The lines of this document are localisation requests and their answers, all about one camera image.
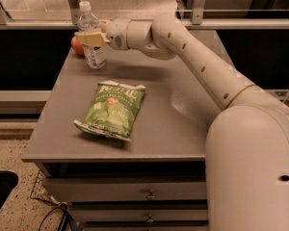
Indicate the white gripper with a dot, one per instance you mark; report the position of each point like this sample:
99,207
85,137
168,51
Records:
117,34

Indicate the clear plastic water bottle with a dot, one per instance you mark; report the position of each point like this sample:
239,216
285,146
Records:
95,56

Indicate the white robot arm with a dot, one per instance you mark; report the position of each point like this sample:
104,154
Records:
247,145

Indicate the red apple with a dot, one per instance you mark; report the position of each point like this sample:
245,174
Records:
77,47

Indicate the green chip bag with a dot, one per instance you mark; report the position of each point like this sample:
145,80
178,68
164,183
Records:
113,110

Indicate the grey drawer cabinet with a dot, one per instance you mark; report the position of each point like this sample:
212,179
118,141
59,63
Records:
123,146

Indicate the top grey drawer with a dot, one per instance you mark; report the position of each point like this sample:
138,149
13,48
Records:
123,189

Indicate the grey drawer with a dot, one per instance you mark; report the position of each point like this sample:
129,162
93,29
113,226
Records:
137,213
123,189

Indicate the black chair seat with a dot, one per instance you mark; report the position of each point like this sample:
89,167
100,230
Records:
0,191

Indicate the middle grey drawer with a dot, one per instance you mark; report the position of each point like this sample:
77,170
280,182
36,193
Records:
137,213

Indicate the metal railing frame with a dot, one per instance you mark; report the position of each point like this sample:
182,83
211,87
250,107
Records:
195,14

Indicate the wire basket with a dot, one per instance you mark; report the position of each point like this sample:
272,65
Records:
39,193

